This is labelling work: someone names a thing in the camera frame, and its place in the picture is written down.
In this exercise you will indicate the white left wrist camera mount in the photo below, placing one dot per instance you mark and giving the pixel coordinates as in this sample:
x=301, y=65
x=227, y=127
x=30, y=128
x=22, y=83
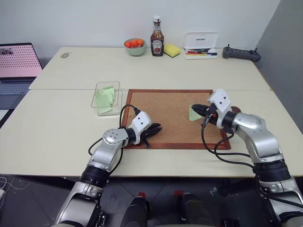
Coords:
x=140, y=121

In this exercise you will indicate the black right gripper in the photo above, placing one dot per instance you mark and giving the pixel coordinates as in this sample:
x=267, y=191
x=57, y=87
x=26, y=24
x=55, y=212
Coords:
x=211, y=116

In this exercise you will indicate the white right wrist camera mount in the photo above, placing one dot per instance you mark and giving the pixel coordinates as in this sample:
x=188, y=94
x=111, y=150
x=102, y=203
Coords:
x=221, y=100

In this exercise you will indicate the brown round tray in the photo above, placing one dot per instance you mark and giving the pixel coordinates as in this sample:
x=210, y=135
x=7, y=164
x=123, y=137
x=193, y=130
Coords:
x=236, y=109

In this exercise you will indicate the yellow sponge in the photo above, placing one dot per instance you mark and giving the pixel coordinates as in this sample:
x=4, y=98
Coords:
x=172, y=49

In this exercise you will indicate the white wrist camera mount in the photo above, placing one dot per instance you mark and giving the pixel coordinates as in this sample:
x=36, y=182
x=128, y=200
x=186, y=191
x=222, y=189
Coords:
x=140, y=121
x=221, y=100

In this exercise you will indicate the open laptop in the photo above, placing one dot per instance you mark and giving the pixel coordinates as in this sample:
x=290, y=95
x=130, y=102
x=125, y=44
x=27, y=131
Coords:
x=17, y=61

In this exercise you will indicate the white open pencil case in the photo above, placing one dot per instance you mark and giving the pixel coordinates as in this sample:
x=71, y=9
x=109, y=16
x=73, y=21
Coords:
x=201, y=40

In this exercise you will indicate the ketchup bottle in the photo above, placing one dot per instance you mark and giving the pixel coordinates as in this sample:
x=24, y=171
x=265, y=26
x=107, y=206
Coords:
x=157, y=37

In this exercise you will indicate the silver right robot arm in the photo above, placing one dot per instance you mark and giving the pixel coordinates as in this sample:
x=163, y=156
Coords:
x=258, y=139

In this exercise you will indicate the black remote controller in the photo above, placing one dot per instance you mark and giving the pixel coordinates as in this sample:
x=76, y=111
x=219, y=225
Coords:
x=240, y=55

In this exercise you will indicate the clear plastic box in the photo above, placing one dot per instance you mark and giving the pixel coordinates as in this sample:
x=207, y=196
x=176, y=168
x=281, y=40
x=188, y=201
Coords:
x=107, y=99

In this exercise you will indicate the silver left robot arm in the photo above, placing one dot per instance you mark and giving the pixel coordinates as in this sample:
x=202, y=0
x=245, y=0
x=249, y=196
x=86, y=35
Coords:
x=107, y=151

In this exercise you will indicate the red pen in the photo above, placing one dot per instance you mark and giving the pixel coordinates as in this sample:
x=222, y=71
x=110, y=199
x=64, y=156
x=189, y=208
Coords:
x=193, y=53

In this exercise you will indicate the black marker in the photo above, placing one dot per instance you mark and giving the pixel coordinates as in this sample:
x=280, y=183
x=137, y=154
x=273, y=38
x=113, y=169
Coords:
x=197, y=50

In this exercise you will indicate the pale green bowl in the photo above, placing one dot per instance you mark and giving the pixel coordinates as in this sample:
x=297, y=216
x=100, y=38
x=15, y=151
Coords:
x=135, y=50

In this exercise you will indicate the green paper note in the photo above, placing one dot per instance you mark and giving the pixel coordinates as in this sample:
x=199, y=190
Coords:
x=193, y=116
x=101, y=100
x=104, y=110
x=109, y=93

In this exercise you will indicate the dark rounded shape red cap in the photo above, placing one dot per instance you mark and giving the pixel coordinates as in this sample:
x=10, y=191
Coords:
x=137, y=210
x=195, y=209

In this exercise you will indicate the small orange fruit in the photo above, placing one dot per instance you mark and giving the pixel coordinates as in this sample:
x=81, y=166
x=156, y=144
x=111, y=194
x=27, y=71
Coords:
x=135, y=42
x=141, y=41
x=128, y=44

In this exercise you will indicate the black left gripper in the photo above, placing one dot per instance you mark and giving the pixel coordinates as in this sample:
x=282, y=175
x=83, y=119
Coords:
x=145, y=136

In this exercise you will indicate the wood-framed cork board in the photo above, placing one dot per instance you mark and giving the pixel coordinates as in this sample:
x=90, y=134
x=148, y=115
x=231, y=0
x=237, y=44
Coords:
x=170, y=106

